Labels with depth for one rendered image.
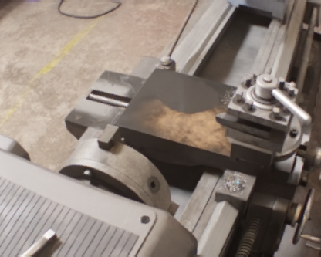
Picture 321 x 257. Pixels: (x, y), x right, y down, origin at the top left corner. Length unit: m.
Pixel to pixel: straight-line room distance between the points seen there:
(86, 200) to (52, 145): 2.08
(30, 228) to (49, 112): 2.36
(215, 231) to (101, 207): 0.61
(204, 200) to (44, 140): 1.64
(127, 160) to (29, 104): 2.23
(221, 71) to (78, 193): 1.38
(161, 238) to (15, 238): 0.23
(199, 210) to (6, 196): 0.72
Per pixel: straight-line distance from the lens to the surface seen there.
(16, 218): 0.74
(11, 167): 0.82
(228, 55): 2.14
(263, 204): 1.43
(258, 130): 1.22
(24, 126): 3.00
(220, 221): 1.32
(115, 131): 0.99
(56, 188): 0.77
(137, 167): 0.97
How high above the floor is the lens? 1.91
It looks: 43 degrees down
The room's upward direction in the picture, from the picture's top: 1 degrees counter-clockwise
